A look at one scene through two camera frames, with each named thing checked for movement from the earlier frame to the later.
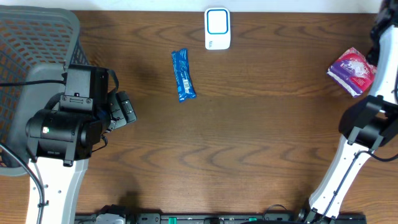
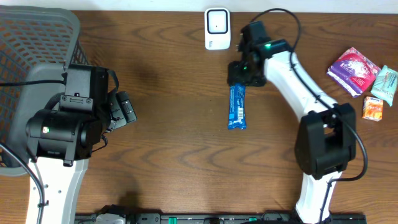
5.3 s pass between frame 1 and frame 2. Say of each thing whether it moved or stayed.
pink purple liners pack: stayed
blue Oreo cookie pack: moved
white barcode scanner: stayed
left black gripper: stayed
